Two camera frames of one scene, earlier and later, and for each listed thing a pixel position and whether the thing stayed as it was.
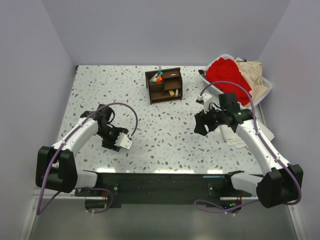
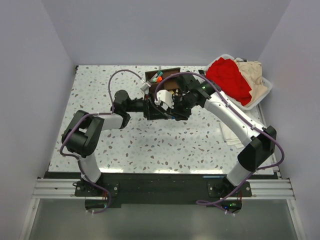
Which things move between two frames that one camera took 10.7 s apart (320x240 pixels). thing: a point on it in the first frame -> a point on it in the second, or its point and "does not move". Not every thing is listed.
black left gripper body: x=109 y=136 -> x=147 y=112
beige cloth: x=252 y=71 does not move
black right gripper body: x=218 y=116 -> x=182 y=107
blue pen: x=213 y=176 does not move
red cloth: x=227 y=70 does not move
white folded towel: x=233 y=139 does not move
